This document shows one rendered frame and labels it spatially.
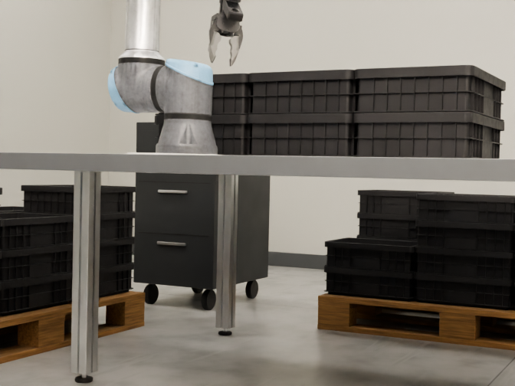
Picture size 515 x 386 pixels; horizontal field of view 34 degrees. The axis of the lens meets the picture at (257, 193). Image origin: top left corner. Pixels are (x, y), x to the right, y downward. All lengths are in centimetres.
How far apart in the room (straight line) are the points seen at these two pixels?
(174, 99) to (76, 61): 456
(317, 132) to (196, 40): 438
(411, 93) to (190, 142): 55
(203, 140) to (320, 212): 399
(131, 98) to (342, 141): 54
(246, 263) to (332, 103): 224
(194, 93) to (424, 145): 57
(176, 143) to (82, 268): 79
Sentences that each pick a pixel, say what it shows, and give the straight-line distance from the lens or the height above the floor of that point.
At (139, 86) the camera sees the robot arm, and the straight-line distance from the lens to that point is 211.
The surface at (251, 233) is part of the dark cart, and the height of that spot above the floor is 35.
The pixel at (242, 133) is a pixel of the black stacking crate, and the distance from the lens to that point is 230.
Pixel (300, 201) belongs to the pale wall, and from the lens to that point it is 605.
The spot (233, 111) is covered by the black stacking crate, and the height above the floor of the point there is 83.
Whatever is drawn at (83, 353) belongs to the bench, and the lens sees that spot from 274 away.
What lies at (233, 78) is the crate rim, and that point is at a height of 92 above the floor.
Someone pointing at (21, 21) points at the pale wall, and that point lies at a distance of 618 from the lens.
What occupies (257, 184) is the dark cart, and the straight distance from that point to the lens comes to 441.
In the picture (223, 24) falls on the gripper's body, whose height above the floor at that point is 111.
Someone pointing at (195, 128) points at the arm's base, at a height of 77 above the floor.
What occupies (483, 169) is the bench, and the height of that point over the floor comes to 68.
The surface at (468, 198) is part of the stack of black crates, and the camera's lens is 353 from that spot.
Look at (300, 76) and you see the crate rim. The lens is 222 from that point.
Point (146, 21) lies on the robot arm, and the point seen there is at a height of 103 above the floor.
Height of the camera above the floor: 67
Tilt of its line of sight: 1 degrees down
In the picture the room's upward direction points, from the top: 1 degrees clockwise
